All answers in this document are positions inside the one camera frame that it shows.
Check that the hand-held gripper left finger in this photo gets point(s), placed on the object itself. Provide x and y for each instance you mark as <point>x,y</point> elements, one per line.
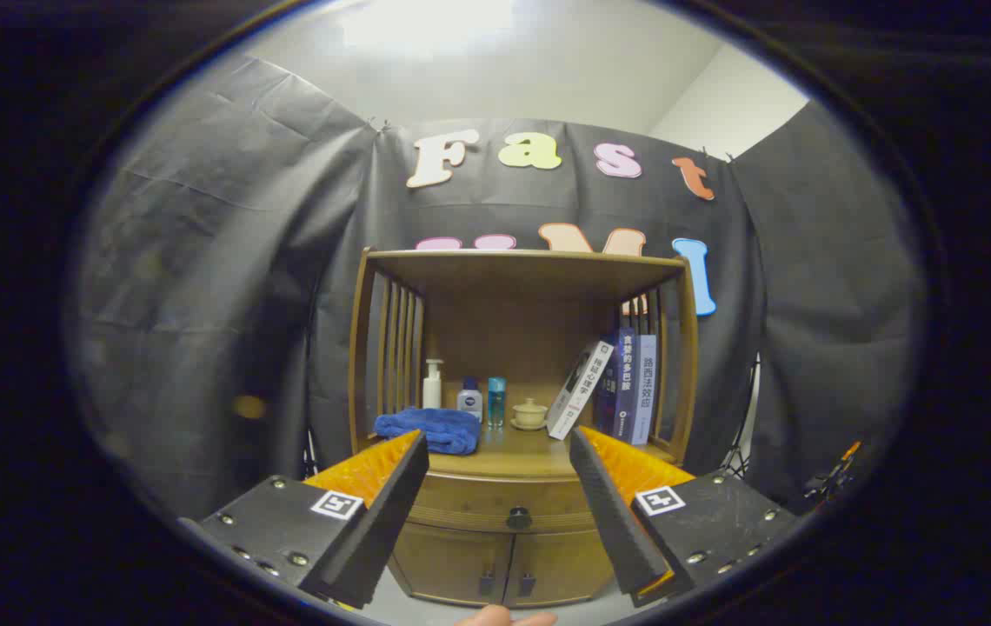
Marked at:
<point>374,530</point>

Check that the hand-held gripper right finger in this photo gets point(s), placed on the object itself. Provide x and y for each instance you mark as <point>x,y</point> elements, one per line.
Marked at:
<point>617,522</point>

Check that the wooden drawer with black knob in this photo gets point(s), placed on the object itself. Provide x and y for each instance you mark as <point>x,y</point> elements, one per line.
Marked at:
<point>469,504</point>

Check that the wooden cabinet door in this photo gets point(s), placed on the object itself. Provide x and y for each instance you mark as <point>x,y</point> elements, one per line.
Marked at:
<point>448,561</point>
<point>561,565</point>

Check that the wooden countertop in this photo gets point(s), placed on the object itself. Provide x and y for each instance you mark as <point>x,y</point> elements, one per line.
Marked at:
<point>522,454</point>

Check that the wooden cabinet with slatted sides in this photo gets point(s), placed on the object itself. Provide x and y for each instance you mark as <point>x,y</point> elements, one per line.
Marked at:
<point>504,287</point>

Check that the folded blue towel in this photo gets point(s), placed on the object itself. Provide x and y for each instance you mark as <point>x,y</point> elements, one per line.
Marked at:
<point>430,428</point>

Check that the dark blue book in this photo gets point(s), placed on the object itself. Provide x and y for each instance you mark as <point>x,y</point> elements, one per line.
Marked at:
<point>617,391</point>

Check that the white book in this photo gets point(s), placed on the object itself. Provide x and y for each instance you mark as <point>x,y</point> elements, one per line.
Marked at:
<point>578,396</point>

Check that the pale blue book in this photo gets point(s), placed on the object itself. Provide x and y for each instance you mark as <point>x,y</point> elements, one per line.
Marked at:
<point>644,391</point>

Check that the beige lidded teacup with saucer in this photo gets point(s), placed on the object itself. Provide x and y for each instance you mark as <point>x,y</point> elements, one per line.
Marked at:
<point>529,415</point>

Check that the white pump bottle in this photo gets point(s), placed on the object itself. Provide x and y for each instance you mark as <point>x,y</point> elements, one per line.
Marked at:
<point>432,391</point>

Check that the metal backdrop stand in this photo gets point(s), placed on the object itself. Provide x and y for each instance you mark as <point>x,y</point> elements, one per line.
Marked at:
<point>743,435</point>

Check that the white bottle with blue cap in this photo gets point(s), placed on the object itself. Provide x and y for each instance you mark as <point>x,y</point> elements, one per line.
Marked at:
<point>470,405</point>

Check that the clear blue bottle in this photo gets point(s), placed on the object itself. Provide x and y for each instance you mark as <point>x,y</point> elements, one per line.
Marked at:
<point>496,404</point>

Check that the black equipment with orange part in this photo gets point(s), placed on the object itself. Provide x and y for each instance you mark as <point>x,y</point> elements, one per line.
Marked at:
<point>834,478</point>

